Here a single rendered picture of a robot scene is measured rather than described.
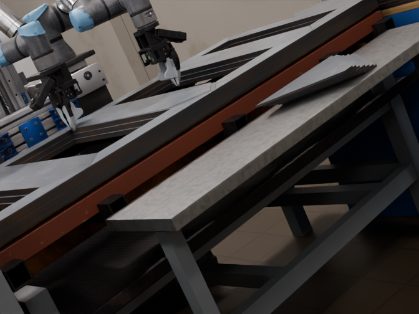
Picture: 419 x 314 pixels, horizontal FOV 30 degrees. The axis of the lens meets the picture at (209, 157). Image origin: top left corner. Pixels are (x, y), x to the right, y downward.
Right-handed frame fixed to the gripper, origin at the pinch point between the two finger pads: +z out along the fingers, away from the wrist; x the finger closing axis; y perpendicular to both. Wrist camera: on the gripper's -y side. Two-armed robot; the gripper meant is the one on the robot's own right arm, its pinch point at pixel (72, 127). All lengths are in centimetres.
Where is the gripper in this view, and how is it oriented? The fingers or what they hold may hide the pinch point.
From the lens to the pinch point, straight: 256.5
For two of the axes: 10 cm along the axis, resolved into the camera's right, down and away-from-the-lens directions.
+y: 6.7, -4.6, 5.8
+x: -6.2, 0.7, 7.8
